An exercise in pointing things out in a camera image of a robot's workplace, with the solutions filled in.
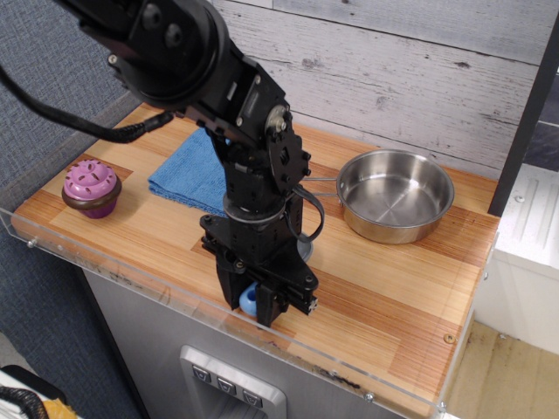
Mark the silver dispenser button panel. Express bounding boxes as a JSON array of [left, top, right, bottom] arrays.
[[180, 345, 287, 418]]

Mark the stainless steel pot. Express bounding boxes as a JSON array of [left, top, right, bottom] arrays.
[[305, 149, 455, 244]]

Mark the blue folded towel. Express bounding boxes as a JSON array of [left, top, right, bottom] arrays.
[[148, 128, 226, 216]]

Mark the grey toy fridge cabinet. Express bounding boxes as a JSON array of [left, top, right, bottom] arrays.
[[86, 271, 444, 418]]

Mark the clear acrylic table guard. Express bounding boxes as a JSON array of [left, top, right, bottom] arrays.
[[2, 202, 496, 418]]

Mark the yellow object at corner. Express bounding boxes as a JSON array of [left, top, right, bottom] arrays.
[[43, 399, 79, 419]]

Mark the white ribbed appliance top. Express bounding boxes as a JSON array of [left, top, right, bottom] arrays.
[[496, 164, 558, 269]]

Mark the blue and grey toy spoon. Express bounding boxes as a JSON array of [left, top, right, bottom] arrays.
[[239, 240, 314, 318]]

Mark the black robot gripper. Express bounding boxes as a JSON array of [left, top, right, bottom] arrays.
[[200, 196, 319, 327]]

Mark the black frame bar right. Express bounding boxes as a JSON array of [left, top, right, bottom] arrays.
[[487, 16, 558, 216]]

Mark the purple toy cupcake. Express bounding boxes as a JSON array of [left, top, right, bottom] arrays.
[[61, 159, 122, 219]]

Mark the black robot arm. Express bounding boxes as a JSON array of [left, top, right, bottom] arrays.
[[63, 1, 319, 326]]

